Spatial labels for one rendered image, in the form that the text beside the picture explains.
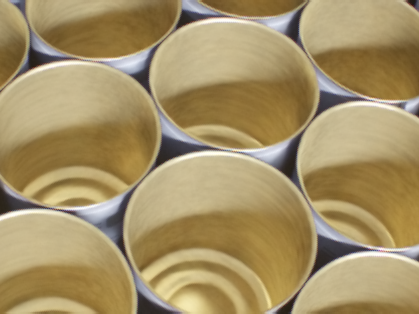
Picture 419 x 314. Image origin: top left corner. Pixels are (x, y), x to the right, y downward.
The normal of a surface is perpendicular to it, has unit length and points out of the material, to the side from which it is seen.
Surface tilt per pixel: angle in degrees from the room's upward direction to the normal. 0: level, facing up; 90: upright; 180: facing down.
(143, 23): 88
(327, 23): 90
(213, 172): 89
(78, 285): 89
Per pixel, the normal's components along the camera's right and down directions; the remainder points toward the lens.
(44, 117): 0.48, 0.76
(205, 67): 0.26, 0.82
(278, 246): -0.88, 0.33
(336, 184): -0.03, 0.83
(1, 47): -0.46, 0.72
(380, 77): -0.68, 0.57
